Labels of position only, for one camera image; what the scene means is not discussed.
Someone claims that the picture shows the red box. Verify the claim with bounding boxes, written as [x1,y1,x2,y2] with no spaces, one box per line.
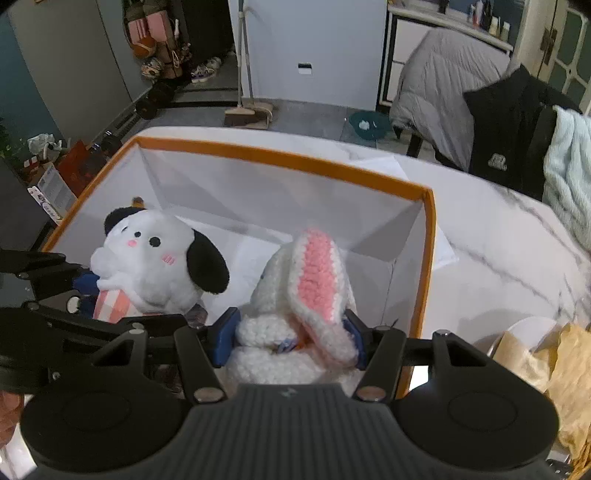
[58,141,110,195]

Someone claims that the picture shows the laptop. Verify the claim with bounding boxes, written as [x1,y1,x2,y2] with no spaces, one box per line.
[546,458,583,480]

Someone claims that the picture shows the pair of sneakers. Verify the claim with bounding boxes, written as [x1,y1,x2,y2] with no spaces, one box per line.
[191,55,223,84]

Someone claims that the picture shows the dustpan with long handle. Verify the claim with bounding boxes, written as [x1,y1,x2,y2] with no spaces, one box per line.
[244,18,274,131]

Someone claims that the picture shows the light blue knit blanket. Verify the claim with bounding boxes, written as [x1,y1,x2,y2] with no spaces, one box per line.
[542,106,591,252]

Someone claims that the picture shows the green potted plant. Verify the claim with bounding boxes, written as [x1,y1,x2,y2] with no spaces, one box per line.
[0,119,19,163]

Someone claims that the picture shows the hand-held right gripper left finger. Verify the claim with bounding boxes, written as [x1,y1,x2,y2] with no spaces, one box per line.
[92,308,241,405]

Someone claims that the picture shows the dark cabinet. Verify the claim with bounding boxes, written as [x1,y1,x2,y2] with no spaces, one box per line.
[0,157,52,252]

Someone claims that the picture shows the white printed cardboard box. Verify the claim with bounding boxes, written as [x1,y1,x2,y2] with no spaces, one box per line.
[27,161,78,223]

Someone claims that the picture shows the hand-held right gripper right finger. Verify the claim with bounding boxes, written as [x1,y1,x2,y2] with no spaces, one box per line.
[344,308,497,402]

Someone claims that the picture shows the teal basin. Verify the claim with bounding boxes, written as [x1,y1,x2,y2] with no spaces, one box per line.
[349,111,391,141]

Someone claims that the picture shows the hanging bags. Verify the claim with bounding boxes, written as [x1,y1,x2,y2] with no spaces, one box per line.
[122,0,192,80]

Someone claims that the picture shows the orange storage box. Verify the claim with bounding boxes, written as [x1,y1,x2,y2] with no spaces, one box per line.
[41,135,437,402]

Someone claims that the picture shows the black jacket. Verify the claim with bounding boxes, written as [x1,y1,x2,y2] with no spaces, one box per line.
[463,65,583,201]

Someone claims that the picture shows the black dumbbell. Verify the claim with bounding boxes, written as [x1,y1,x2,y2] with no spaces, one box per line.
[135,80,176,120]
[100,131,123,156]

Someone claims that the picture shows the crumpled plastic bag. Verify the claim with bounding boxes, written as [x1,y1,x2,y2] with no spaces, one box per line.
[28,134,64,156]

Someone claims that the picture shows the broom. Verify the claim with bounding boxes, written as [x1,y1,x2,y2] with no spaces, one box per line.
[225,0,259,129]

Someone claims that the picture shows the white crocheted bunny plush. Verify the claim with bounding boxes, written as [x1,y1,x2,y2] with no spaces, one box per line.
[226,227,365,386]

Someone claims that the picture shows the door with green glass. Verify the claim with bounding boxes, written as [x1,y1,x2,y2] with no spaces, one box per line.
[512,0,591,116]

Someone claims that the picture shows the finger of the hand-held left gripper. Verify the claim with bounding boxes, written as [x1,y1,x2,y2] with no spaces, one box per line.
[0,250,100,301]
[0,298,185,357]

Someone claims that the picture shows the grey puffer jacket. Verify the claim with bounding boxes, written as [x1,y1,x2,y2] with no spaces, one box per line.
[389,28,515,171]

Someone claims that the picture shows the brown paper bag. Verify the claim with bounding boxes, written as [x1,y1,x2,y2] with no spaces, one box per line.
[492,322,591,462]

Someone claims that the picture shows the row of bottles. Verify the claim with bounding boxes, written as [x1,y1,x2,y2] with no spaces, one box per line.
[466,0,511,40]

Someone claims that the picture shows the white dog plush toy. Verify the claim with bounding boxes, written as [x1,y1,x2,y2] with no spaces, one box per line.
[90,206,230,321]

